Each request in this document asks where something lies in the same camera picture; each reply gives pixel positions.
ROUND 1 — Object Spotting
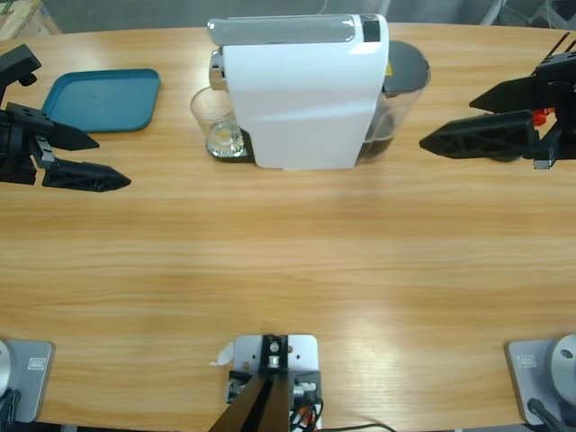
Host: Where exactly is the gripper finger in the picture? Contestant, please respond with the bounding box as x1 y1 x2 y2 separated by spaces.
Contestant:
418 109 540 162
4 102 101 152
41 158 132 193
468 50 576 116

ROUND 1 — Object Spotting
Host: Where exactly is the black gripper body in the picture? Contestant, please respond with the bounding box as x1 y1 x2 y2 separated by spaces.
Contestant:
0 102 59 186
532 106 576 172

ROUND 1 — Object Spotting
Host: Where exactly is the clear glass cup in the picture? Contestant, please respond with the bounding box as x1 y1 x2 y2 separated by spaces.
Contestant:
189 87 247 158

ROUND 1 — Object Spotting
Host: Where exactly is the white capsule coffee machine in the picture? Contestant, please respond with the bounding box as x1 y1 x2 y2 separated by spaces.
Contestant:
205 13 432 173

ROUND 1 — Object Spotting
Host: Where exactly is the black capsule holder stand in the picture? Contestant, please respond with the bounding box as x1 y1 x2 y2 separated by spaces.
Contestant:
488 31 576 163

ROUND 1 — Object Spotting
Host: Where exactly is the teal plastic tray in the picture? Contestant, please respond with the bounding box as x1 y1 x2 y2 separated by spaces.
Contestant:
40 67 162 135

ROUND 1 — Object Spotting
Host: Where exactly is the wooden pallet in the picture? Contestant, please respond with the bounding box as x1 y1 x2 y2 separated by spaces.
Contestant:
0 0 62 41

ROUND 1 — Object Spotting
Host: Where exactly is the white tape strip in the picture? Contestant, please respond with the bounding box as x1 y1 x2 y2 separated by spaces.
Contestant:
208 340 236 368

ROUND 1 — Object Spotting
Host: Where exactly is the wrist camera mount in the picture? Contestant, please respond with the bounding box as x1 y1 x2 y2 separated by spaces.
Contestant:
0 43 43 105

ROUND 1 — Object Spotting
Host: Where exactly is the white metal frame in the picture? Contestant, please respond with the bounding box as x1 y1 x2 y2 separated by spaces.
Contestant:
479 0 512 26

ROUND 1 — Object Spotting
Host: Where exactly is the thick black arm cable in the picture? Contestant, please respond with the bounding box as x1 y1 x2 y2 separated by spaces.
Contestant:
526 398 571 432
0 389 23 424

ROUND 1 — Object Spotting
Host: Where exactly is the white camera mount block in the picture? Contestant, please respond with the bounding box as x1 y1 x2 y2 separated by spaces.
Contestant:
223 333 323 432

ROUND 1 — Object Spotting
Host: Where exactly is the dark camera post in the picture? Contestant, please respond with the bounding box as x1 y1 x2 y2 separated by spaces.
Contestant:
210 333 290 432

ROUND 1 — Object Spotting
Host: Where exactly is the thin black cable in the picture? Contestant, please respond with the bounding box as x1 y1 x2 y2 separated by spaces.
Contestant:
321 421 400 432

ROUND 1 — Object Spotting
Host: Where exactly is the black and orange cable bundle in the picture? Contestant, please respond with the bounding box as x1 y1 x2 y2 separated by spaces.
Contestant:
287 395 325 431

